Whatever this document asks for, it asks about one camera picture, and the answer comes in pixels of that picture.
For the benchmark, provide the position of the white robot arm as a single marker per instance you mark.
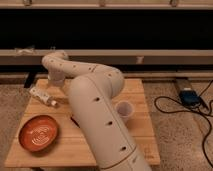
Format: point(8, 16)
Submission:
point(90, 94)

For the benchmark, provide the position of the white plastic bottle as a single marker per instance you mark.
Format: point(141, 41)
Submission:
point(42, 96)

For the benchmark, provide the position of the blue power adapter box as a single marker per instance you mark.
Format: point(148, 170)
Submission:
point(189, 97)

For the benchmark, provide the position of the upper grey wall rail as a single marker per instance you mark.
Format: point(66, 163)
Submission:
point(108, 4)

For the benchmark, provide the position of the dark rectangular candy box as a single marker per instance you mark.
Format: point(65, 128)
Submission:
point(74, 121)

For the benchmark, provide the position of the translucent plastic cup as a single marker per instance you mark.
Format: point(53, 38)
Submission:
point(125, 110)

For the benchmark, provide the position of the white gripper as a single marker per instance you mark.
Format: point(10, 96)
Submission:
point(56, 81)

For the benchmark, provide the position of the wooden table board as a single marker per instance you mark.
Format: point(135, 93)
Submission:
point(70, 148)

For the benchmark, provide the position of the lower grey wall rail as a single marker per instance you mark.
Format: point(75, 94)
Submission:
point(156, 57)

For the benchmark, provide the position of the grey wall rail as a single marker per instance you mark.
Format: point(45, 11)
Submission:
point(108, 4)
point(156, 57)

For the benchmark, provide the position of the orange ceramic bowl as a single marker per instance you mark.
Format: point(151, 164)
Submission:
point(38, 133)

